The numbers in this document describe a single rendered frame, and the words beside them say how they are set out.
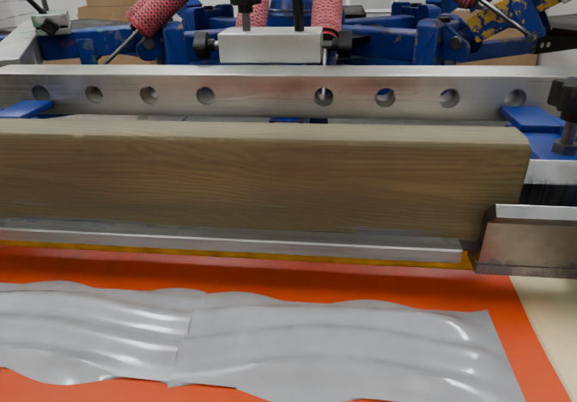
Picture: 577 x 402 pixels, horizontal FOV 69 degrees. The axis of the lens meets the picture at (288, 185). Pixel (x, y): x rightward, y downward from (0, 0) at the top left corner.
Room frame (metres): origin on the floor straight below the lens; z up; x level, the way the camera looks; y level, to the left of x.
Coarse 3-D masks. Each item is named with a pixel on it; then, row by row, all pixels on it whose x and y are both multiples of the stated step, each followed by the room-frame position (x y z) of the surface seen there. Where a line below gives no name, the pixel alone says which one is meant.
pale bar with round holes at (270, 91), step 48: (0, 96) 0.50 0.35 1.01; (48, 96) 0.52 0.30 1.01; (96, 96) 0.51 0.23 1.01; (144, 96) 0.49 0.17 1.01; (192, 96) 0.48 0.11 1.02; (240, 96) 0.47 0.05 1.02; (288, 96) 0.46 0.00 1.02; (336, 96) 0.46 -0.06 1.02; (384, 96) 0.49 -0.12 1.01; (432, 96) 0.44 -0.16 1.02; (480, 96) 0.44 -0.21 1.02; (528, 96) 0.43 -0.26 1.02
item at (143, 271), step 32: (0, 256) 0.26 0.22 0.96; (32, 256) 0.26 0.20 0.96; (64, 256) 0.26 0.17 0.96; (96, 256) 0.26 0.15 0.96; (128, 256) 0.26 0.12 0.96; (160, 256) 0.25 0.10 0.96; (192, 256) 0.25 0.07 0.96; (128, 288) 0.22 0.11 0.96; (160, 288) 0.22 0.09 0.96; (192, 288) 0.22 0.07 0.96; (0, 384) 0.15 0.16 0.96; (32, 384) 0.15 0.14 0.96; (96, 384) 0.15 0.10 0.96; (128, 384) 0.15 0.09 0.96; (160, 384) 0.14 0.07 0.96
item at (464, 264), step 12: (0, 240) 0.26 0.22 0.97; (132, 252) 0.25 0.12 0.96; (144, 252) 0.25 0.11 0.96; (156, 252) 0.25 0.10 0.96; (168, 252) 0.25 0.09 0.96; (180, 252) 0.25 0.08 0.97; (192, 252) 0.24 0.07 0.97; (204, 252) 0.24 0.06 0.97; (216, 252) 0.24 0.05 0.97; (228, 252) 0.24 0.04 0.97; (360, 264) 0.23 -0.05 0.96; (372, 264) 0.23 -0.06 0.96; (384, 264) 0.23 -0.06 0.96; (396, 264) 0.23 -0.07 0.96; (408, 264) 0.23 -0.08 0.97; (420, 264) 0.23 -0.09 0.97; (432, 264) 0.22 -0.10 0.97; (444, 264) 0.22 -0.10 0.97; (456, 264) 0.22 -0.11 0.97; (468, 264) 0.22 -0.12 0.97
